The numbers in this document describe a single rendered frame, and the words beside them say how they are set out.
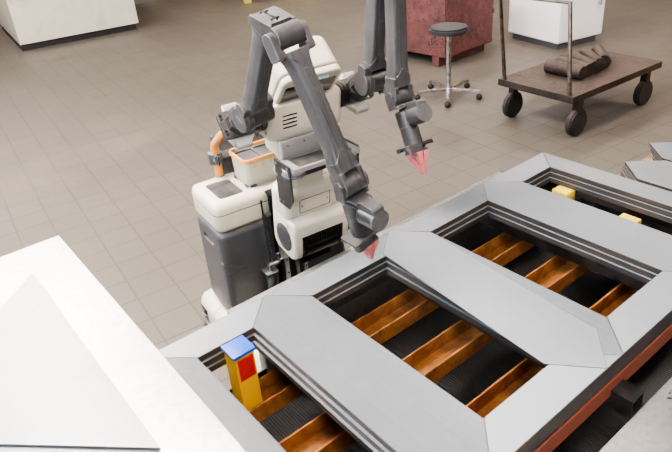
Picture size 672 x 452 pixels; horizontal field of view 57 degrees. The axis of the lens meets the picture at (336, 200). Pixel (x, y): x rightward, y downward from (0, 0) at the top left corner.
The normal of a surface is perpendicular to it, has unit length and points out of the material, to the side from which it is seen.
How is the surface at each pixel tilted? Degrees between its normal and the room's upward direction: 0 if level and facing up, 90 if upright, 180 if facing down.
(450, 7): 90
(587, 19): 90
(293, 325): 0
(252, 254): 90
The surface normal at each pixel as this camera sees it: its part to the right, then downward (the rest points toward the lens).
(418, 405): -0.07, -0.88
